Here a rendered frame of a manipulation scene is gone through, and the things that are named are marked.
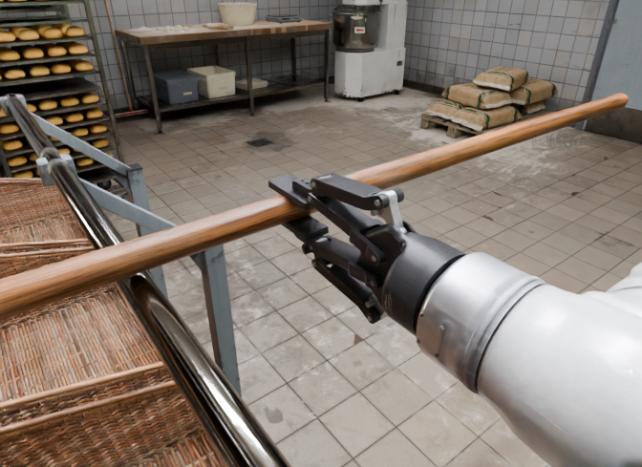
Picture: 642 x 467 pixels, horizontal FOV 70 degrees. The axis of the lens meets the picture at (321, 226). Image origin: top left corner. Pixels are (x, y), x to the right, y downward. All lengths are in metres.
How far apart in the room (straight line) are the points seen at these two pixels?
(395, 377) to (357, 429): 0.29
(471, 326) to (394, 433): 1.48
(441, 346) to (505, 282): 0.06
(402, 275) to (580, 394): 0.14
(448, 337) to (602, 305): 0.09
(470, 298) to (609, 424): 0.10
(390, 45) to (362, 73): 0.53
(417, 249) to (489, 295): 0.07
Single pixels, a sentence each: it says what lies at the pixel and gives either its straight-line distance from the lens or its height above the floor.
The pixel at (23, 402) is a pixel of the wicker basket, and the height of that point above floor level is 0.80.
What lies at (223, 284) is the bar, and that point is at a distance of 0.97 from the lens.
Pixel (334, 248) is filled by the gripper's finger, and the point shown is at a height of 1.17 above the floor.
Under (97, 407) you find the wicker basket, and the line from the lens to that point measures 0.91.
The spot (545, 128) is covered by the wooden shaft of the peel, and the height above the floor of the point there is 1.19.
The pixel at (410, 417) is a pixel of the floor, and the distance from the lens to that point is 1.83.
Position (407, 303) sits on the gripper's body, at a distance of 0.35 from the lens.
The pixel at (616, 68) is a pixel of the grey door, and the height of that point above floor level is 0.63.
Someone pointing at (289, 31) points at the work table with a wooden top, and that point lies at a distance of 5.42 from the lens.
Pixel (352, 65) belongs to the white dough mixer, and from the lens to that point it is 5.81.
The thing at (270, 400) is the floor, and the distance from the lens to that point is 1.86.
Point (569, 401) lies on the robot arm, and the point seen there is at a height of 1.22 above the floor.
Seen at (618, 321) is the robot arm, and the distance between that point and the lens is 0.31.
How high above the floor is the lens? 1.41
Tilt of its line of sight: 29 degrees down
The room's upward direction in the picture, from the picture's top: straight up
